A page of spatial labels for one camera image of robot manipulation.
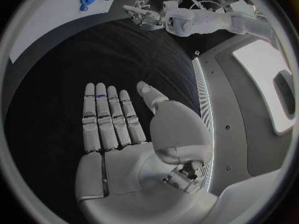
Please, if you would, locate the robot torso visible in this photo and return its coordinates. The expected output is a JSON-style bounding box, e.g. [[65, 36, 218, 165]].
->
[[191, 33, 299, 198]]

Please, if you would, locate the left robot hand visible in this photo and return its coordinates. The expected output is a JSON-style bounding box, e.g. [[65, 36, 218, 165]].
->
[[122, 0, 164, 26]]

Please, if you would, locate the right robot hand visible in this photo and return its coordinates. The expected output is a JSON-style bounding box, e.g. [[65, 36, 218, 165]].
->
[[74, 80, 219, 224]]

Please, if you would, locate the white cable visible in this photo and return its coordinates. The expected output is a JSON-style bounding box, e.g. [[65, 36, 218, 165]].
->
[[175, 0, 223, 11]]

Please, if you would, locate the white task board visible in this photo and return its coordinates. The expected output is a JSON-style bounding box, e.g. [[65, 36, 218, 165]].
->
[[8, 0, 132, 64]]

